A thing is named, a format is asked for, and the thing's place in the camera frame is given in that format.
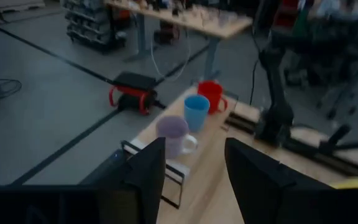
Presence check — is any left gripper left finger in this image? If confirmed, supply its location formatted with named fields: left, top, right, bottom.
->
left=98, top=136, right=167, bottom=224

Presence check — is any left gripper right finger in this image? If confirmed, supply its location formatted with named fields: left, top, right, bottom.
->
left=224, top=138, right=333, bottom=224

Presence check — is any purple white ceramic mug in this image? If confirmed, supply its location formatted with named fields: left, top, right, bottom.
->
left=155, top=115, right=198, bottom=160

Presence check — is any light blue plastic cup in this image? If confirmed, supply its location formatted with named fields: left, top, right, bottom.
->
left=183, top=95, right=211, bottom=133

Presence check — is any red plastic mug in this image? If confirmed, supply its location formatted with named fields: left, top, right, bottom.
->
left=196, top=80, right=229, bottom=115

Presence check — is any yellow flat object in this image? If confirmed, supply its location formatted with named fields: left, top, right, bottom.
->
left=329, top=176, right=358, bottom=190

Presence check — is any black red floor device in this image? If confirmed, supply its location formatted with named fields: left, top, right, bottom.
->
left=108, top=71, right=167, bottom=116

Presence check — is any dark brown box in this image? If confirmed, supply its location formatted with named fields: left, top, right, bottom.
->
left=153, top=21, right=181, bottom=45

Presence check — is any wooden workbench with grey legs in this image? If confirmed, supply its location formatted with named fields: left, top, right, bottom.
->
left=104, top=0, right=254, bottom=80

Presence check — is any dark storage bin rack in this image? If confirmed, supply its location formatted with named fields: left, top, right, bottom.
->
left=62, top=0, right=127, bottom=53

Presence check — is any wooden pallet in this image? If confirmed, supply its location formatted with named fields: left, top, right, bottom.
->
left=0, top=0, right=47, bottom=14

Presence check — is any wooden shelf with black frame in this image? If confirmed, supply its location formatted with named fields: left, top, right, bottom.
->
left=121, top=82, right=241, bottom=210

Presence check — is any black power cable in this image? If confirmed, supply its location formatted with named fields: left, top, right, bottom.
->
left=249, top=58, right=260, bottom=107

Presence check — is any white loose cable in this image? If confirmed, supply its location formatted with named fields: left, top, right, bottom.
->
left=150, top=27, right=193, bottom=82

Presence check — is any black floor cable tangle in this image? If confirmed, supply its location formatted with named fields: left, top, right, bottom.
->
left=0, top=33, right=23, bottom=106

